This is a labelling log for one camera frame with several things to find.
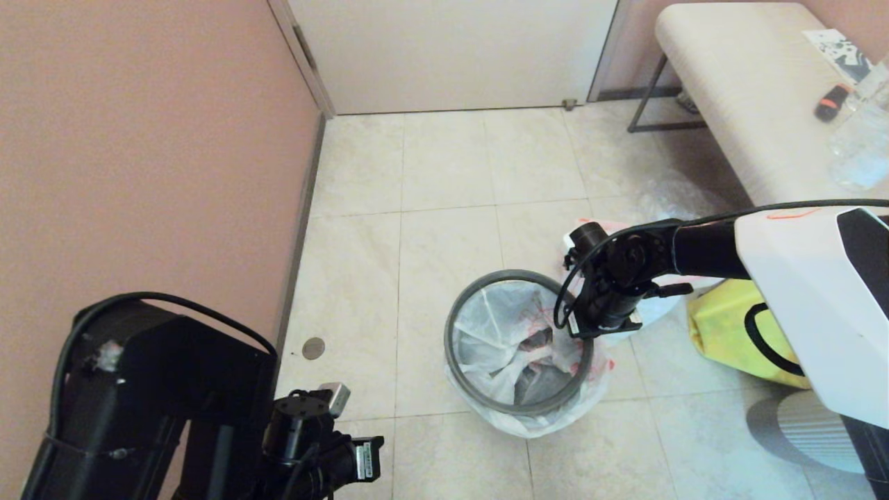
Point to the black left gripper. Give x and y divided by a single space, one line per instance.
340 462

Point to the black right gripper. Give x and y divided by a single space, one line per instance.
604 316

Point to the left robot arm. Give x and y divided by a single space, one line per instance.
153 389

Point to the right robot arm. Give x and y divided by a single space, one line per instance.
799 278

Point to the yellow tote bag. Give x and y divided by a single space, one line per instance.
722 326

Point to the round metal floor drain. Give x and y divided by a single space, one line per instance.
314 348

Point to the grey ribbed round object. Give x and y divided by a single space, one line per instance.
792 430

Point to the dark grey shoe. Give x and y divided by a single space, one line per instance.
687 102

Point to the beige table with metal legs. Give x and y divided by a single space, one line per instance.
736 83

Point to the white door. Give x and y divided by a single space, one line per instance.
451 55

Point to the clear plastic bottle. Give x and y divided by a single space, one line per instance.
861 149

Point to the black and orange small device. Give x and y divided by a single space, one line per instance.
832 103

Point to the black and white leaflet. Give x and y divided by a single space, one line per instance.
837 52

